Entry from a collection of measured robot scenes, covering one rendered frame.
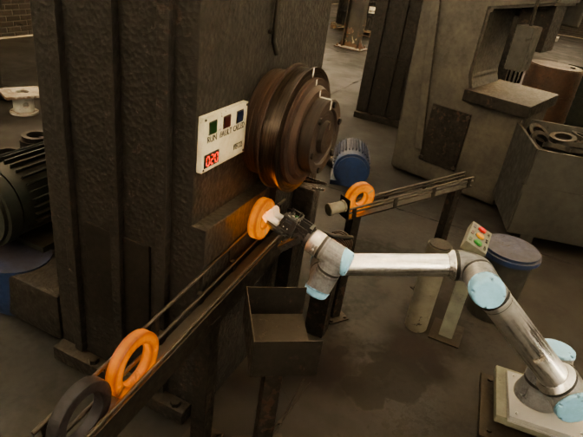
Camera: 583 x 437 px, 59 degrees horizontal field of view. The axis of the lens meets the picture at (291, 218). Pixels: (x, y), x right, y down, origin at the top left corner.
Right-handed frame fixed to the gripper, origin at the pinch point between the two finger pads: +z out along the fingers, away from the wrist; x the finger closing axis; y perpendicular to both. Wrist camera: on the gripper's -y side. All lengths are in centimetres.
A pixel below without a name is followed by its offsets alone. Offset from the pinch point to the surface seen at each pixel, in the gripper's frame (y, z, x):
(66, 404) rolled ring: -8, -3, 93
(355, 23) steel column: -121, 241, -869
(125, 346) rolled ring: -7, -2, 73
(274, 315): -16.8, -25.0, 22.1
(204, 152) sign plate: 25.5, 17.2, 25.1
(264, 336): -17.0, -26.9, 32.8
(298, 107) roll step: 39.3, 5.5, -8.2
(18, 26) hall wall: -238, 563, -392
